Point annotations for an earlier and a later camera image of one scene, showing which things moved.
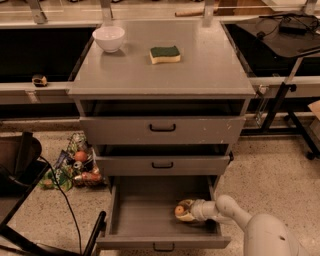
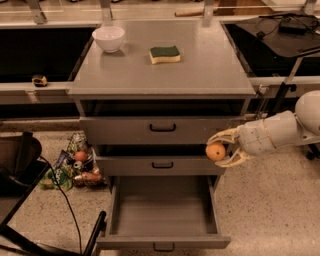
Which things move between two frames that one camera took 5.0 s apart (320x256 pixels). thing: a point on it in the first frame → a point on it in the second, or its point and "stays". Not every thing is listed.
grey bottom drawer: (142, 213) stays
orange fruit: (179, 209) → (215, 151)
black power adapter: (292, 27) stays
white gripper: (197, 210) → (255, 139)
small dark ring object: (39, 80) stays
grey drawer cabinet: (164, 101) stays
